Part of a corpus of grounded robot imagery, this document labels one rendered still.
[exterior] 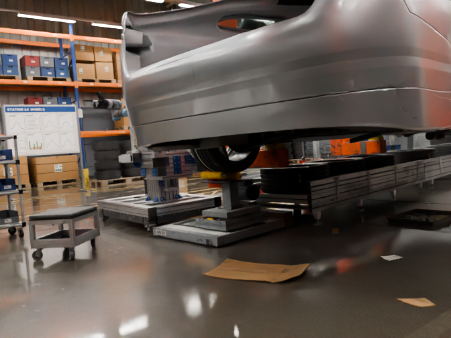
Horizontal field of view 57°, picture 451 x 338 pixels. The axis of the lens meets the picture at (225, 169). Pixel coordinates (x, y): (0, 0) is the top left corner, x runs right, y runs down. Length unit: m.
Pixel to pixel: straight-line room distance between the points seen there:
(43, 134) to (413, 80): 8.36
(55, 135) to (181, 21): 6.64
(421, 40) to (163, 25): 1.84
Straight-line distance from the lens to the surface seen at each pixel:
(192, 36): 3.25
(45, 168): 12.89
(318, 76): 1.67
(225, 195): 3.48
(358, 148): 5.46
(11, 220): 4.58
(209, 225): 3.38
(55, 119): 9.51
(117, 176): 10.82
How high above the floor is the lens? 0.74
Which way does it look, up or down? 3 degrees down
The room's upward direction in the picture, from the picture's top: 4 degrees counter-clockwise
